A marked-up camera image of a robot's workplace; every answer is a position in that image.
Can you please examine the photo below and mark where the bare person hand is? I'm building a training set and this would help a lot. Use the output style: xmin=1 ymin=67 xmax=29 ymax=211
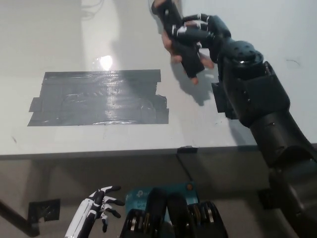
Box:
xmin=161 ymin=31 xmax=215 ymax=85

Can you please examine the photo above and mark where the black desk leg bar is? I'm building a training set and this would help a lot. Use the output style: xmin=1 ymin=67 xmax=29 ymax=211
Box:
xmin=0 ymin=198 xmax=42 ymax=238

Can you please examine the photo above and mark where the thin black cable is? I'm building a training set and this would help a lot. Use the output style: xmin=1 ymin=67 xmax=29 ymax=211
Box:
xmin=175 ymin=153 xmax=194 ymax=183

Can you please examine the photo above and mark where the black tape spot on desk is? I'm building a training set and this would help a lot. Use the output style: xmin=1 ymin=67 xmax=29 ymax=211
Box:
xmin=211 ymin=82 xmax=240 ymax=120

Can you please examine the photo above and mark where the black stapler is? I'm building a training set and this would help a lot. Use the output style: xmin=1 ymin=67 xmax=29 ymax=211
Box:
xmin=151 ymin=0 xmax=206 ymax=79

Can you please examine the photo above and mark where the small black tape strip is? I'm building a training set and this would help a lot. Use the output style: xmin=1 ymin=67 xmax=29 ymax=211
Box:
xmin=177 ymin=145 xmax=198 ymax=154

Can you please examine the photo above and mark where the black floor tape mark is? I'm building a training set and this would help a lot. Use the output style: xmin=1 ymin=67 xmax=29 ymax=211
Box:
xmin=28 ymin=198 xmax=61 ymax=223
xmin=257 ymin=188 xmax=272 ymax=211

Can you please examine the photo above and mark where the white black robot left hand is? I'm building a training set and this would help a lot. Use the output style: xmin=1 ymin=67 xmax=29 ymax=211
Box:
xmin=64 ymin=185 xmax=126 ymax=238

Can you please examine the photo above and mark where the black ribbed robot body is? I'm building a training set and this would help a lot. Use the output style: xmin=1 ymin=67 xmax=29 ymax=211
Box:
xmin=120 ymin=187 xmax=228 ymax=238

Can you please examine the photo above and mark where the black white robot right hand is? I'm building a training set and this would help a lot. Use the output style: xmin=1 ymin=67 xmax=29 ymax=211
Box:
xmin=170 ymin=13 xmax=233 ymax=63

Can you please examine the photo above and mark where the grey duct tape patch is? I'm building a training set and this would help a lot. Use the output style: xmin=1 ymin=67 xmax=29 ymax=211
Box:
xmin=27 ymin=69 xmax=170 ymax=127

